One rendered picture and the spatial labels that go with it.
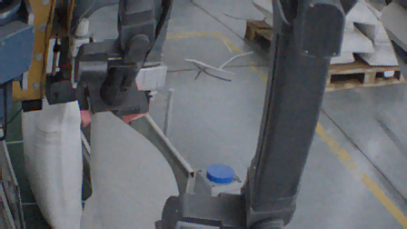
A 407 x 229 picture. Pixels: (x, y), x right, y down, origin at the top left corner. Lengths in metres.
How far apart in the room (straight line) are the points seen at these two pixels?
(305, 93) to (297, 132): 0.06
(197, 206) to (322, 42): 0.36
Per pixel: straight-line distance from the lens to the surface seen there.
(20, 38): 1.05
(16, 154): 2.39
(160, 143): 1.89
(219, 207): 0.82
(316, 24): 0.49
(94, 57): 1.13
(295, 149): 0.68
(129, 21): 1.09
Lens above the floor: 1.68
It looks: 28 degrees down
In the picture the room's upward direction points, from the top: 9 degrees clockwise
